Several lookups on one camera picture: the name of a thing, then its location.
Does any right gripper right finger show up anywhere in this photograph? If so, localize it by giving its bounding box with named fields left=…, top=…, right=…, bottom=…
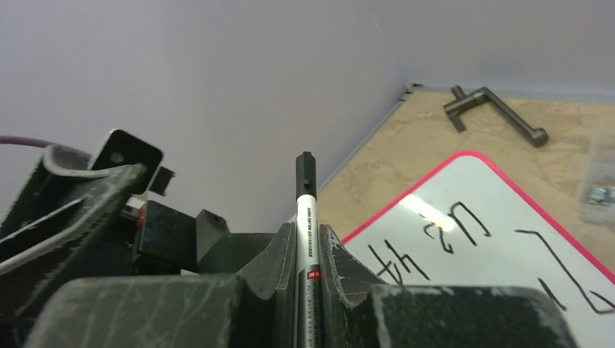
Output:
left=319, top=224, right=577, bottom=347

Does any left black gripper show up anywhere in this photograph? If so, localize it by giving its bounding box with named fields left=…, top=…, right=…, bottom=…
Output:
left=1, top=146, right=274, bottom=318

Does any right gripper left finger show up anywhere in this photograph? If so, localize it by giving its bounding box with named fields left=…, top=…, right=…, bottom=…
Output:
left=25, top=223, right=296, bottom=347

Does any white whiteboard marker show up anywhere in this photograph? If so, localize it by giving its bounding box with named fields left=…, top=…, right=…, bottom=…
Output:
left=294, top=194, right=323, bottom=347

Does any black marker cap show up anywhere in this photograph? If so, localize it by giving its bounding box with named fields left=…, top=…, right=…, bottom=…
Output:
left=295, top=152, right=317, bottom=199

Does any red framed whiteboard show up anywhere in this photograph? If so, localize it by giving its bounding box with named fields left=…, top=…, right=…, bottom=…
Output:
left=343, top=151, right=614, bottom=347

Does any black metal clamp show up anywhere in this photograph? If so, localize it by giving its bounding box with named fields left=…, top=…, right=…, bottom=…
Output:
left=442, top=85, right=550, bottom=149

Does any clear plastic parts box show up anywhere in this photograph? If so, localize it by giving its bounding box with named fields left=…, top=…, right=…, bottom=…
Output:
left=577, top=127, right=614, bottom=227

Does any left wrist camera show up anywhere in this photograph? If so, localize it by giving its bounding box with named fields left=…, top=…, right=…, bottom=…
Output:
left=88, top=128, right=176, bottom=219

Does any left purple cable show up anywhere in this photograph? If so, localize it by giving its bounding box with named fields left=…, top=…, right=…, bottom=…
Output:
left=0, top=135, right=92, bottom=160

